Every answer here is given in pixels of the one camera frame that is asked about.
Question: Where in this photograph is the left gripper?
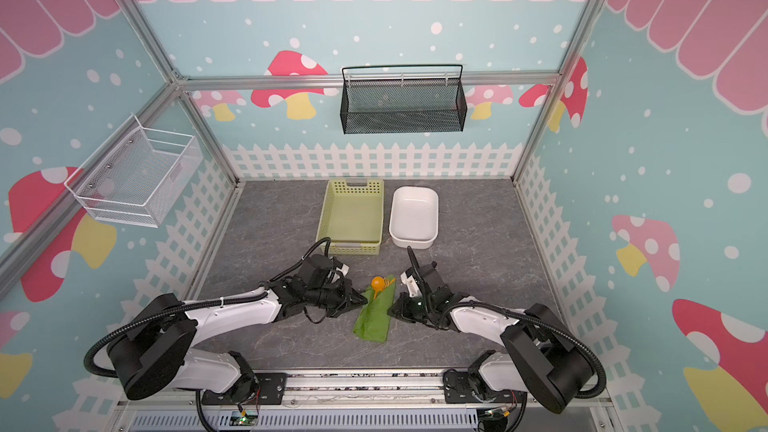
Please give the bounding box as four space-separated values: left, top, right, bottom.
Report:
306 278 369 318

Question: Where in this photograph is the green paper napkin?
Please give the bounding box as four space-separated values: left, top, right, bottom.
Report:
353 275 396 343

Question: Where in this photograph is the orange plastic spoon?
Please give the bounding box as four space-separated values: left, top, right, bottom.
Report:
371 276 388 299

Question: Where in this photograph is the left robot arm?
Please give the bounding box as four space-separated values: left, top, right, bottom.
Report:
83 237 367 403

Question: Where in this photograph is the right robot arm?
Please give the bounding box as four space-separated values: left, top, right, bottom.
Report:
388 247 607 413

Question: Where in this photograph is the green perforated plastic basket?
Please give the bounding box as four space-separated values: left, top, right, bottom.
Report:
316 178 385 256

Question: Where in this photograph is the white plastic tub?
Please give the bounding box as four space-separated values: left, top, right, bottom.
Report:
389 186 439 250

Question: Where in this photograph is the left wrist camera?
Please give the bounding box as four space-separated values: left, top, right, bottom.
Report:
327 257 349 283

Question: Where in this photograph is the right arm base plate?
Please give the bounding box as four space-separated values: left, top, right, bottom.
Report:
442 368 522 404

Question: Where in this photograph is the aluminium mounting rail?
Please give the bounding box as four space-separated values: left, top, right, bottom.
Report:
107 368 621 431

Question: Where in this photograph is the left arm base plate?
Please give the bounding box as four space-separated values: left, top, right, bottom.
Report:
202 372 288 406

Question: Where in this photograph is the black wire mesh basket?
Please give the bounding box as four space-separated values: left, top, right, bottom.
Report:
340 64 468 134

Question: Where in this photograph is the white wire mesh basket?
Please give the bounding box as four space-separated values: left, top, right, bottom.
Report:
64 116 203 228

